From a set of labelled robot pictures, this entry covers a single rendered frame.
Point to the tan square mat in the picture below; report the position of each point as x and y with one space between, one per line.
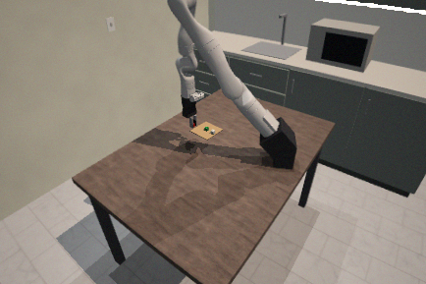
199 130

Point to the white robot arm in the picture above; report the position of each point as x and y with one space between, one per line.
213 55

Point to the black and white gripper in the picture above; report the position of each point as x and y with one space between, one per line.
189 98

